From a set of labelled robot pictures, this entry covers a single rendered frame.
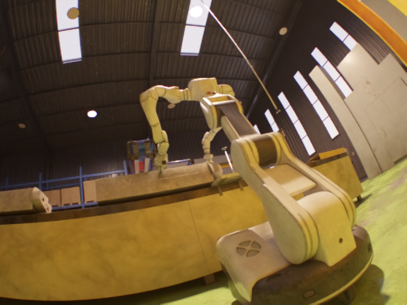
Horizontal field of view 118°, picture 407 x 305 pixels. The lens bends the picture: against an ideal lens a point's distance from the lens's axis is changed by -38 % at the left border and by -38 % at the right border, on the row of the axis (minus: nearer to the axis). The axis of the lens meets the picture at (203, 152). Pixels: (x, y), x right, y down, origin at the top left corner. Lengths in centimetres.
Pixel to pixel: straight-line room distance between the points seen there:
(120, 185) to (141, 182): 18
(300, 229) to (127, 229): 122
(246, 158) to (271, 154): 13
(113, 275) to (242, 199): 120
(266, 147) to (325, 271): 52
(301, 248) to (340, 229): 14
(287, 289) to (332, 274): 13
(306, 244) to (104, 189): 141
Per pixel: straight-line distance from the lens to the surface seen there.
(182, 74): 1158
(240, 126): 100
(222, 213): 163
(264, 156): 82
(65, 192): 1173
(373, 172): 663
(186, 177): 164
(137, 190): 157
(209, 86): 147
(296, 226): 57
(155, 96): 127
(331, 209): 63
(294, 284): 60
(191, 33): 1058
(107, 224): 153
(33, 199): 177
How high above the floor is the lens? 40
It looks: 23 degrees up
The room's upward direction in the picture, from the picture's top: 18 degrees counter-clockwise
